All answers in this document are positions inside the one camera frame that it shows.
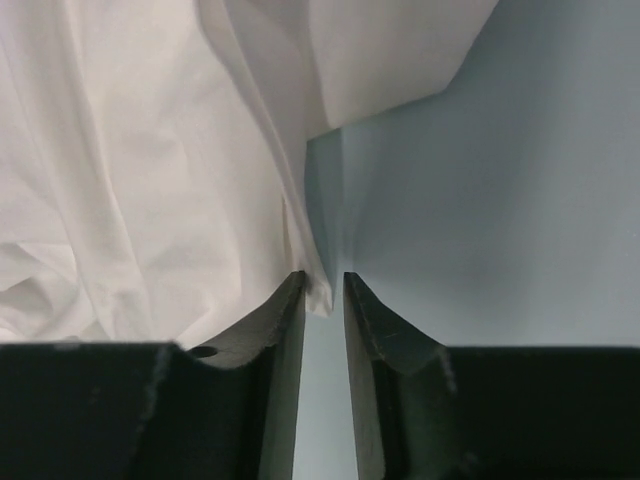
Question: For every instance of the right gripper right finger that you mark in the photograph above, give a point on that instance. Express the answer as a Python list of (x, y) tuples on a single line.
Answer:
[(382, 349)]

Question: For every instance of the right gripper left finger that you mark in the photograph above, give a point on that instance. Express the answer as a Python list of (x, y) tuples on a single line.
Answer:
[(238, 412)]

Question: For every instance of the white robot print t-shirt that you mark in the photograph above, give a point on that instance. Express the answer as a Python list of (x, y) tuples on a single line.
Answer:
[(153, 152)]

